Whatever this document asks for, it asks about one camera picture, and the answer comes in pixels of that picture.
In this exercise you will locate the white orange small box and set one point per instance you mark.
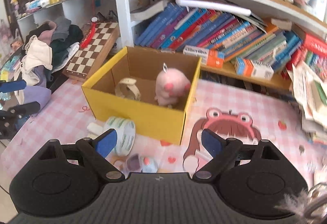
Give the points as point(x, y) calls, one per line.
point(253, 68)

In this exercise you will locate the pile of clothes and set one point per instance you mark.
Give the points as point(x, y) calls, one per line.
point(47, 50)

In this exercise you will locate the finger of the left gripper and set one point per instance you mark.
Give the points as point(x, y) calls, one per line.
point(19, 111)
point(12, 86)

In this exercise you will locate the white eraser block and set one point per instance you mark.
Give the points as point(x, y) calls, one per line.
point(95, 129)

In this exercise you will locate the yellow cardboard box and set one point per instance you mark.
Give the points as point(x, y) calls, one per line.
point(143, 65)

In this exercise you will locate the grey toy car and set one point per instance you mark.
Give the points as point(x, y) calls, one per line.
point(141, 164)

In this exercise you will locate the white orange box on shelf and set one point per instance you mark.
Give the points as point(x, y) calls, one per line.
point(211, 58)

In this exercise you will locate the red tassel charm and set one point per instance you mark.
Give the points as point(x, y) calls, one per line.
point(90, 34)

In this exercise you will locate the clear tape roll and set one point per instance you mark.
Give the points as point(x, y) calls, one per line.
point(126, 131)

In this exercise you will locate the pink plush pig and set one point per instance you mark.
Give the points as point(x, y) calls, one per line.
point(171, 85)

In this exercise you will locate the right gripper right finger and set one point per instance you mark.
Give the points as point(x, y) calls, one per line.
point(224, 153)

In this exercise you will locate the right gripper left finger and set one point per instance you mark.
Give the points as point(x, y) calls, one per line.
point(94, 151)

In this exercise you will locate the stack of papers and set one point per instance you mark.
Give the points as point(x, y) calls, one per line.
point(309, 92)

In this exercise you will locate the wooden chessboard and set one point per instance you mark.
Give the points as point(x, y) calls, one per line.
point(89, 59)

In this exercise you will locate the row of colourful books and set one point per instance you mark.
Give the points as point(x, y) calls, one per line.
point(227, 28)

